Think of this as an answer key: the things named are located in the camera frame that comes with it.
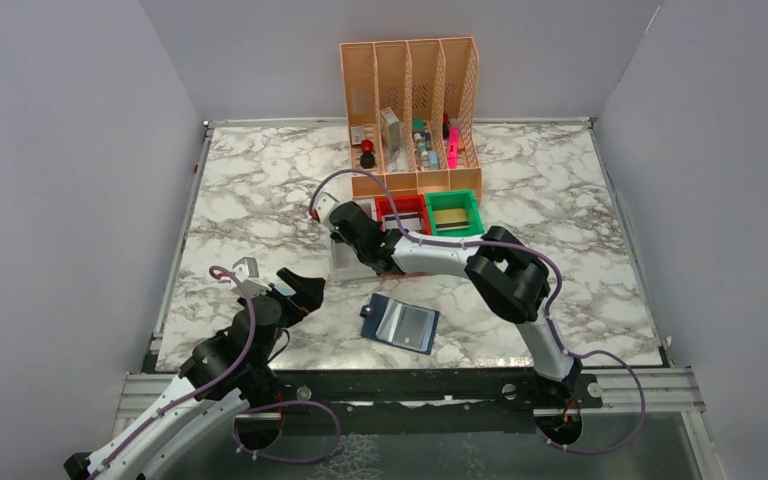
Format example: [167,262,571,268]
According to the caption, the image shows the pink highlighter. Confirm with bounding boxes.
[447,126,460,170]

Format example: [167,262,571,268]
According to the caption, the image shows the red plastic bin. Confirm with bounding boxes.
[374,194,436,276]

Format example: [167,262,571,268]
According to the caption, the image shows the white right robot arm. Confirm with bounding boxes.
[312,197,581,407]

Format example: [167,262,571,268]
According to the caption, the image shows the white box in organizer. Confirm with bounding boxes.
[379,107,402,151]

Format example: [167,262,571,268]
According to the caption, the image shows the red and black stamp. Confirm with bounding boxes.
[359,139,377,169]

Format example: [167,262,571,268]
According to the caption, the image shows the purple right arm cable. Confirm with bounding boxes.
[308,168,648,458]

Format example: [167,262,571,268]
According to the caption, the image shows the green plastic bin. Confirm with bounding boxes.
[424,190,485,237]

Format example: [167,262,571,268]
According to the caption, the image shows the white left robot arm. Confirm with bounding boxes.
[64,266,326,479]

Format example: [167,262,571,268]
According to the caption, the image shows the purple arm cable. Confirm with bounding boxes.
[85,265,342,480]
[308,168,648,458]

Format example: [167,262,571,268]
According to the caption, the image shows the navy blue card holder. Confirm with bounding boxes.
[359,294,440,355]

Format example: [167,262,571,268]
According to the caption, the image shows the gold card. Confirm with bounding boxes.
[433,208,470,232]

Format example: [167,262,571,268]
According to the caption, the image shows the silver card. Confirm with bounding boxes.
[382,212,424,233]

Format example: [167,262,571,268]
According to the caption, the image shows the peach desk file organizer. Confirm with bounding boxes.
[339,36,483,199]

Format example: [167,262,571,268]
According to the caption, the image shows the white plastic bin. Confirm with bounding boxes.
[324,192,378,282]

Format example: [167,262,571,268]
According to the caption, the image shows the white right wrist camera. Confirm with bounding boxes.
[311,192,341,224]

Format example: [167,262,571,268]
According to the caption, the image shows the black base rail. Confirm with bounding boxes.
[241,367,603,435]

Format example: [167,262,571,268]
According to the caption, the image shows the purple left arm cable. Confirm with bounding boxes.
[85,265,342,480]

